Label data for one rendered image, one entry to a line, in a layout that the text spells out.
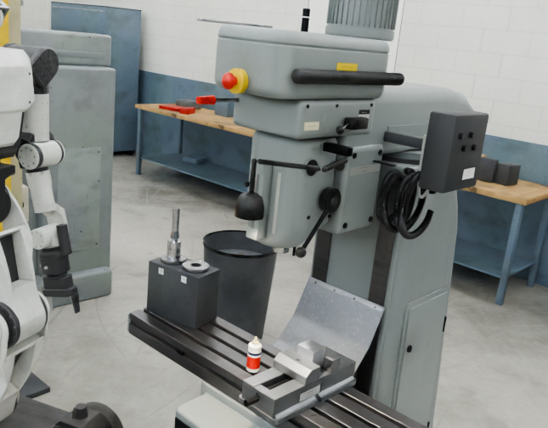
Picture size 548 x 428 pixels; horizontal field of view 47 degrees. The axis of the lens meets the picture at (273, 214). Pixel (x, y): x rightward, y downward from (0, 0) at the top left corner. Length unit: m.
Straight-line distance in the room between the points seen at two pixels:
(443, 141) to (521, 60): 4.25
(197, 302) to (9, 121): 0.81
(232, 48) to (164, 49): 7.37
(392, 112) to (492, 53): 4.16
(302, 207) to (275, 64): 0.40
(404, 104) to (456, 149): 0.31
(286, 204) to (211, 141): 6.60
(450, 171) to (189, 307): 0.97
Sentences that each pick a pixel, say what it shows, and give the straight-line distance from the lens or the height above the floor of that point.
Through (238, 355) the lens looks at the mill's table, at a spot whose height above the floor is 0.90.
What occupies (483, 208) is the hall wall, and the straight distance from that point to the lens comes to 6.11.
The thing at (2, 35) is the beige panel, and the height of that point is 1.75.
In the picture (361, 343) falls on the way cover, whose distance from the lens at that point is 2.12.
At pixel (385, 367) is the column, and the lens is 2.21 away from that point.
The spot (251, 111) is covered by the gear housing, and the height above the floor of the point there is 1.68.
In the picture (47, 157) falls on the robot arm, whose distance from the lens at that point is 2.04.
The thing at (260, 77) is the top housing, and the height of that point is 1.78.
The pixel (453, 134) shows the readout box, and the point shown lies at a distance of 1.71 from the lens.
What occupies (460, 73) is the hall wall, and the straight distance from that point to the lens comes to 6.16.
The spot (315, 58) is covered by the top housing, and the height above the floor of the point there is 1.83.
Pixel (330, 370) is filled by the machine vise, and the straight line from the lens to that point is 1.85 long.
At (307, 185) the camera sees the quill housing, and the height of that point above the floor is 1.50.
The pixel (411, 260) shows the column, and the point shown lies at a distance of 2.09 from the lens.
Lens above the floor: 1.88
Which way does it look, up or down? 16 degrees down
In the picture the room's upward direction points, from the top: 6 degrees clockwise
